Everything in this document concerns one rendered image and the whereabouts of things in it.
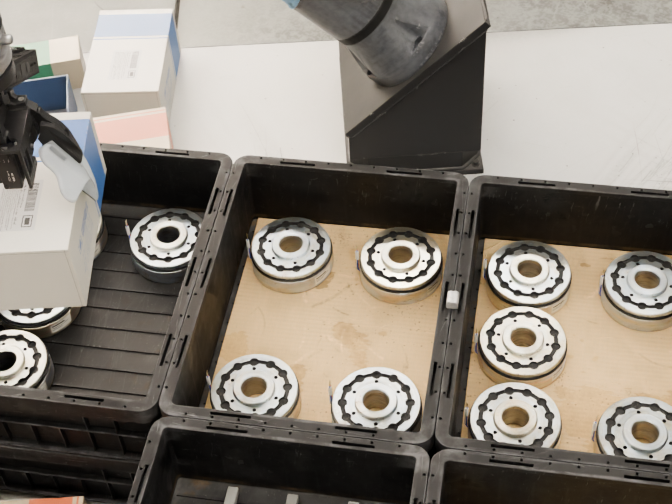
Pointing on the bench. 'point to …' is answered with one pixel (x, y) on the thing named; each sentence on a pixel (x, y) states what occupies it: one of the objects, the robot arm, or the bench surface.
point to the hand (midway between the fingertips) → (28, 197)
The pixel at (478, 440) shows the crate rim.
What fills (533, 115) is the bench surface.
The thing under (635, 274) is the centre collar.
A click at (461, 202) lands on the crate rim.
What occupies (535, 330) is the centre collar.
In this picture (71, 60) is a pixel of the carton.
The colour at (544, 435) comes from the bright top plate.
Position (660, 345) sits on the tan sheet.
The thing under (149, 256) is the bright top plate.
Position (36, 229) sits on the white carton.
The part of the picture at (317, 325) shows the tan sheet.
